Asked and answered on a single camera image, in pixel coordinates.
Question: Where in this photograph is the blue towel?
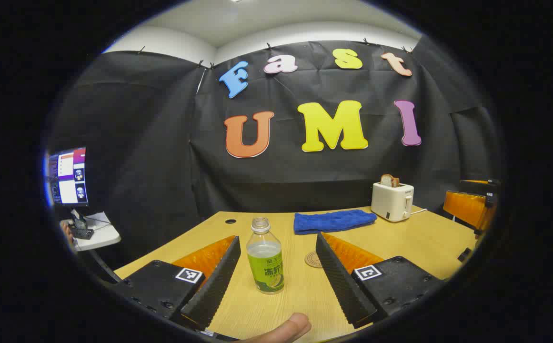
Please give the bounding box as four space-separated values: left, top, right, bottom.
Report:
293 209 378 235

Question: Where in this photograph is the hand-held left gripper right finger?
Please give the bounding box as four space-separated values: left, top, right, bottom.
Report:
315 232 448 329

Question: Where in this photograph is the white toaster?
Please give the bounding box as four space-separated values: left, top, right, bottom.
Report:
371 182 415 222

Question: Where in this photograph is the white side table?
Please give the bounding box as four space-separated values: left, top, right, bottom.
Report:
64 212 121 252

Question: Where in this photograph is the green label water bottle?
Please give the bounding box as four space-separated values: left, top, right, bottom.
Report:
246 217 285 295

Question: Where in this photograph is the computer monitor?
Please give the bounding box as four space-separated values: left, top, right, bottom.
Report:
48 147 89 207

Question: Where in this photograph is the black backdrop cloth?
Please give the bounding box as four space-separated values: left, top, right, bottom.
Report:
48 36 501 270

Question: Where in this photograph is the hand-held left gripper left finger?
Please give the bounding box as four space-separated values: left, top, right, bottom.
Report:
114 235 241 332

